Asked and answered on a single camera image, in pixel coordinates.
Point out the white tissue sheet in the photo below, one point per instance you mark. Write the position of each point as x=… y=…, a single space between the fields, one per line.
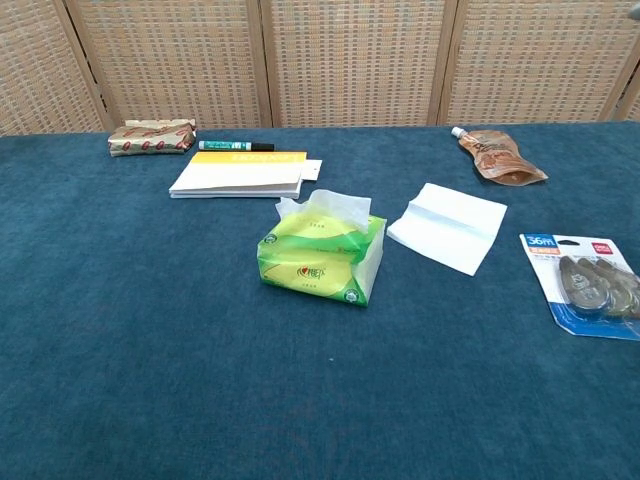
x=450 y=230

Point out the green yellow tissue pack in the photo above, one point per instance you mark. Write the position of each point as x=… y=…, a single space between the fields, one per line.
x=310 y=260

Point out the white yellow notepad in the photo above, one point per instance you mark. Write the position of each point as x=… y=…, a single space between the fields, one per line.
x=240 y=175

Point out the teal black marker pen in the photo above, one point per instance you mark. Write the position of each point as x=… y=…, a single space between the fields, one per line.
x=225 y=145

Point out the woven bamboo folding screen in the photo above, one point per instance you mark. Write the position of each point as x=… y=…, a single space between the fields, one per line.
x=350 y=60

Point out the brown spout sauce pouch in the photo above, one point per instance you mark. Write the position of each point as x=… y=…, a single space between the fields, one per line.
x=500 y=160

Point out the gold red snack package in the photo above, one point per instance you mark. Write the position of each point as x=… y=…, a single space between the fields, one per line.
x=150 y=140

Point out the blue table cloth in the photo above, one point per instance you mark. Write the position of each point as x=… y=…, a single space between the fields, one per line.
x=150 y=350

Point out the correction tape blister pack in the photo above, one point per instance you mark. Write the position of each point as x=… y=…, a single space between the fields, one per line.
x=575 y=285

